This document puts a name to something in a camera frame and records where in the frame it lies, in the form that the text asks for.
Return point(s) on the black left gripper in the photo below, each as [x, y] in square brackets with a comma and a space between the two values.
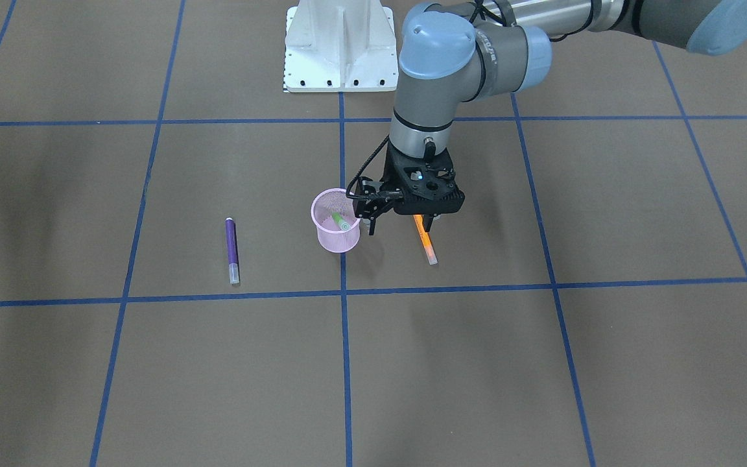
[369, 205]

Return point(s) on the green marker pen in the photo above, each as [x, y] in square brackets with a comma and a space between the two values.
[341, 223]

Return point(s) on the orange marker pen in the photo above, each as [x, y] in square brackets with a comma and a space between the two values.
[425, 240]

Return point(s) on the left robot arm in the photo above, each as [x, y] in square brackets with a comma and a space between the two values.
[471, 51]

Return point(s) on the pink mesh pen holder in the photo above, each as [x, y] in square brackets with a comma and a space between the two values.
[337, 228]

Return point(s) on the purple marker pen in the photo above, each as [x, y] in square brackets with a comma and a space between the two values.
[231, 251]

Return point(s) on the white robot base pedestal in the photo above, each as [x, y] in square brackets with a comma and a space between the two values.
[340, 46]

